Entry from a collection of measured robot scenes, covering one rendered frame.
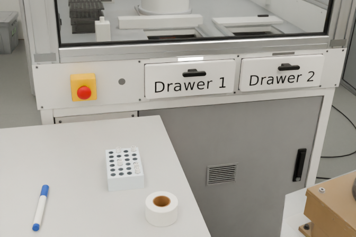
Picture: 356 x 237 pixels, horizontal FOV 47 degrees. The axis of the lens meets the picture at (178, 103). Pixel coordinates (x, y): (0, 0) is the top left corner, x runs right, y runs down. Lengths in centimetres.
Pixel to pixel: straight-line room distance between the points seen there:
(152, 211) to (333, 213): 35
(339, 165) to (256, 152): 114
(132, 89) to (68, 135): 24
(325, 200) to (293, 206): 16
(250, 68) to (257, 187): 53
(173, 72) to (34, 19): 43
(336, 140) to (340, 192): 201
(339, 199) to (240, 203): 85
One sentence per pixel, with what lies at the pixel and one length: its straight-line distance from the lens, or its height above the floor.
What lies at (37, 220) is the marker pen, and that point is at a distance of 93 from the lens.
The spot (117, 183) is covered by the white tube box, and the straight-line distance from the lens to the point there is 99.
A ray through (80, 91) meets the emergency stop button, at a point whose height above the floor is 88.
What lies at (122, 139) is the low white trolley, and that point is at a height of 76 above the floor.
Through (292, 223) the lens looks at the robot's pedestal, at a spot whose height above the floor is 76.
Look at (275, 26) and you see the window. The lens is 138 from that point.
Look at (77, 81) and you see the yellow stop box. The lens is 122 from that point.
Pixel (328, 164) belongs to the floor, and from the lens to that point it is 263.
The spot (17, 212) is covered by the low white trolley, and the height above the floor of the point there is 76.
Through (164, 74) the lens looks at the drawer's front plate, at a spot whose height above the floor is 90.
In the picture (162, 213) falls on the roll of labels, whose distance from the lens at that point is 88.
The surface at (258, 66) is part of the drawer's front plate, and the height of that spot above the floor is 90.
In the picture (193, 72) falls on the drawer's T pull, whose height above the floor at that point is 91.
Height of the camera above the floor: 138
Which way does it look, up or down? 26 degrees down
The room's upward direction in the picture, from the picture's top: 2 degrees clockwise
